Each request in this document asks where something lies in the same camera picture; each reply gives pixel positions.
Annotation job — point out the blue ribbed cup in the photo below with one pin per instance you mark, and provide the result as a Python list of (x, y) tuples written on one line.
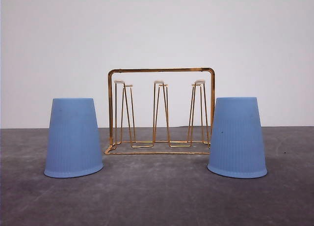
[(237, 147), (73, 147)]

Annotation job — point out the gold wire cup rack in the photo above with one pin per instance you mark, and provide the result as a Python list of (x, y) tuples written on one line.
[(160, 111)]

